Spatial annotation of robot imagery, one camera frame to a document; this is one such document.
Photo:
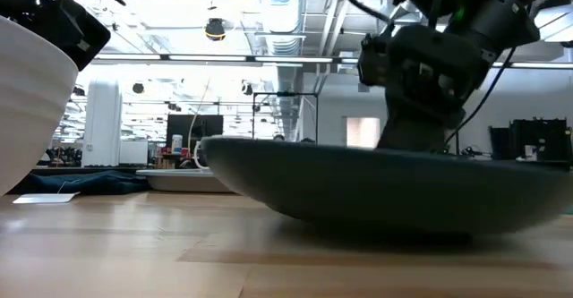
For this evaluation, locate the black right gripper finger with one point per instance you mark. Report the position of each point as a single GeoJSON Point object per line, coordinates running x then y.
{"type": "Point", "coordinates": [412, 130]}

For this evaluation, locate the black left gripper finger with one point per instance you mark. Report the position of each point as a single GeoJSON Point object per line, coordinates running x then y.
{"type": "Point", "coordinates": [76, 29]}

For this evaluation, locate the dark teal plate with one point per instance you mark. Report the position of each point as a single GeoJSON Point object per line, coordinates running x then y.
{"type": "Point", "coordinates": [358, 190]}

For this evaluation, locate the white bowl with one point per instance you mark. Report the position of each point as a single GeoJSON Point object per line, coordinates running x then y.
{"type": "Point", "coordinates": [31, 110]}

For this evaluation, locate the dark blue cloth napkin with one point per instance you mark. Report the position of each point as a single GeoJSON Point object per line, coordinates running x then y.
{"type": "Point", "coordinates": [89, 184]}

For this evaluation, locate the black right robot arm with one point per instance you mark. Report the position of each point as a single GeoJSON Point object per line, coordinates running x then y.
{"type": "Point", "coordinates": [492, 11]}

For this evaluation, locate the grey plastic tray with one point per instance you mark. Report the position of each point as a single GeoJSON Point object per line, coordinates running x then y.
{"type": "Point", "coordinates": [179, 181]}

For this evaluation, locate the white pillar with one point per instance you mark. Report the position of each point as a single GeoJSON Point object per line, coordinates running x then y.
{"type": "Point", "coordinates": [102, 123]}

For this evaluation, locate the black stacked crates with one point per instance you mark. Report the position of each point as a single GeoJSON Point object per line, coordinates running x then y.
{"type": "Point", "coordinates": [537, 137]}

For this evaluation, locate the overhead light bar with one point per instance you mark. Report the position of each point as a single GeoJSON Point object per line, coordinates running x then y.
{"type": "Point", "coordinates": [201, 57]}

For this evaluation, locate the white cabinet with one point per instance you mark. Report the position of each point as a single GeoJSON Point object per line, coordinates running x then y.
{"type": "Point", "coordinates": [133, 152]}

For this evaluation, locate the white canister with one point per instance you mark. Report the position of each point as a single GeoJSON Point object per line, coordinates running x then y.
{"type": "Point", "coordinates": [177, 143]}

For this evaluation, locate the black monitor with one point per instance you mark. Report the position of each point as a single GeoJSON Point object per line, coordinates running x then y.
{"type": "Point", "coordinates": [201, 128]}

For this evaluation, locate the small white paper tag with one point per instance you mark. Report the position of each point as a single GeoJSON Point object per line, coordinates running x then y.
{"type": "Point", "coordinates": [45, 198]}

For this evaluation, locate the black background rig frame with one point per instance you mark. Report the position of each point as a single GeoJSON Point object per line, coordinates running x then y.
{"type": "Point", "coordinates": [286, 94]}

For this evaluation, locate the black overhead camera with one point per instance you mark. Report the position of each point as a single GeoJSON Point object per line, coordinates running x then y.
{"type": "Point", "coordinates": [215, 29]}

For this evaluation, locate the silver ventilation duct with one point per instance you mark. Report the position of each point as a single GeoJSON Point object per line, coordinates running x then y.
{"type": "Point", "coordinates": [282, 2]}

